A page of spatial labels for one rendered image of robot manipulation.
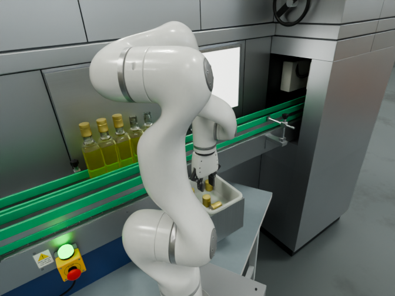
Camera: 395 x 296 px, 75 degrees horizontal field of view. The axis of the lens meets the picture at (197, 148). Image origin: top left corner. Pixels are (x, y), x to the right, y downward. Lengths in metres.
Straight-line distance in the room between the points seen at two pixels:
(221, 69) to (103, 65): 0.93
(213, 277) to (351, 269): 1.41
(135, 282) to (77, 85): 0.77
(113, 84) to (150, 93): 0.07
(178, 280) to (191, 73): 0.52
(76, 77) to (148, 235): 0.65
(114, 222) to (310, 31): 1.23
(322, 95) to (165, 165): 1.10
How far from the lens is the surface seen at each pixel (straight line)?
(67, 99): 1.06
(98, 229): 1.00
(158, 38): 0.56
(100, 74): 0.49
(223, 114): 0.79
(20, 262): 1.01
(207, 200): 1.07
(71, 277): 0.96
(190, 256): 0.62
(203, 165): 0.95
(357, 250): 2.42
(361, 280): 2.25
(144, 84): 0.45
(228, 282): 1.03
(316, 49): 1.46
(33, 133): 1.12
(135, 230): 0.65
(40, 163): 1.17
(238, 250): 1.20
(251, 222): 1.31
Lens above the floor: 1.67
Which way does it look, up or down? 29 degrees down
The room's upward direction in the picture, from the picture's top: 3 degrees counter-clockwise
